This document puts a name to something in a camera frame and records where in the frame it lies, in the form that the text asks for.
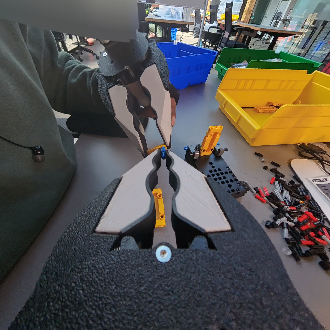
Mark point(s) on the pile of loose lego pieces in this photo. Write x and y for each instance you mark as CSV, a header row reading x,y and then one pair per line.
x,y
296,206

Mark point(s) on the person's left forearm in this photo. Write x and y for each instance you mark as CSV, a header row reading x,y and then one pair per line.
x,y
77,82

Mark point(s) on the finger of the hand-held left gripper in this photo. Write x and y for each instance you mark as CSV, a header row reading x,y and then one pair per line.
x,y
157,98
126,113

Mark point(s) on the white stand base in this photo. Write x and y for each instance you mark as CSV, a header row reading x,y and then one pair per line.
x,y
312,170

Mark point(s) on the heap of yellow lego parts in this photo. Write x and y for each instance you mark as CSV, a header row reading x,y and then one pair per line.
x,y
268,107

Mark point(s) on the wooden office desk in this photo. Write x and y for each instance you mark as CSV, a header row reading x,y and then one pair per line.
x,y
268,28

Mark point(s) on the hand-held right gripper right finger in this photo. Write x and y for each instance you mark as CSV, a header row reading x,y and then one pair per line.
x,y
203,203

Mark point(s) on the person's left hand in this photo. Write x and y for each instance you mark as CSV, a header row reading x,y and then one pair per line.
x,y
172,111

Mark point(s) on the sticker sheet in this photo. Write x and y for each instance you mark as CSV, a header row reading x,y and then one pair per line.
x,y
322,188

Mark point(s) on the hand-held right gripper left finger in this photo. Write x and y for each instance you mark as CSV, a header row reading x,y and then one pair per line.
x,y
124,203

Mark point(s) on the green storage bin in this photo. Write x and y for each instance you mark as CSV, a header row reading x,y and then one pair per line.
x,y
268,59

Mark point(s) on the black mesh chair armrest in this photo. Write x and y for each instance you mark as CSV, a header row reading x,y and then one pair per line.
x,y
98,125

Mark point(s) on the black lego model yellow beam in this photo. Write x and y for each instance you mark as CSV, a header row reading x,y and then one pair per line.
x,y
216,165

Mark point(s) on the small yellow lego beam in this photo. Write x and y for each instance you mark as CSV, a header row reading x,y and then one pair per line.
x,y
154,149

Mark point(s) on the black office chair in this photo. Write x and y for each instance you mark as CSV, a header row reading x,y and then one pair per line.
x,y
227,26
209,31

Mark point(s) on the blue storage bin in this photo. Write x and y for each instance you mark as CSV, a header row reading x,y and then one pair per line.
x,y
188,62

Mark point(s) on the yellow storage bin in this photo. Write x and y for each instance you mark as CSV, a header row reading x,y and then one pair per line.
x,y
273,103

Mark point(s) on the yellow lego panel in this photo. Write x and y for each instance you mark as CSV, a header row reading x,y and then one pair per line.
x,y
159,209

